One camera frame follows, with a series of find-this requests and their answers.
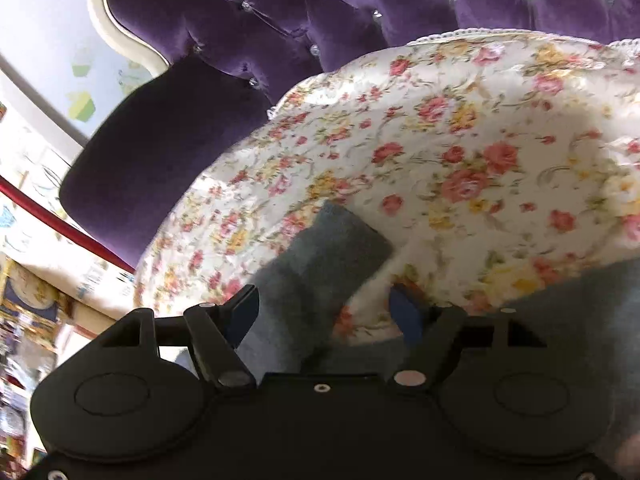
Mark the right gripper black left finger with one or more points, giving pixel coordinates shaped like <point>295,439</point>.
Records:
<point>144,382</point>

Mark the purple tufted chaise lounge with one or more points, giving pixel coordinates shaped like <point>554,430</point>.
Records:
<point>230,60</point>

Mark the floral bed cover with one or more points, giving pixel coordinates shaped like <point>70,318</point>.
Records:
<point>496,163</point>

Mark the grey knit garment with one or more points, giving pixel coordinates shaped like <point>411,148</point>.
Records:
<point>328,411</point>

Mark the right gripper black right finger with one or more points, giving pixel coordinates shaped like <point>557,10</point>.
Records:
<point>501,385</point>

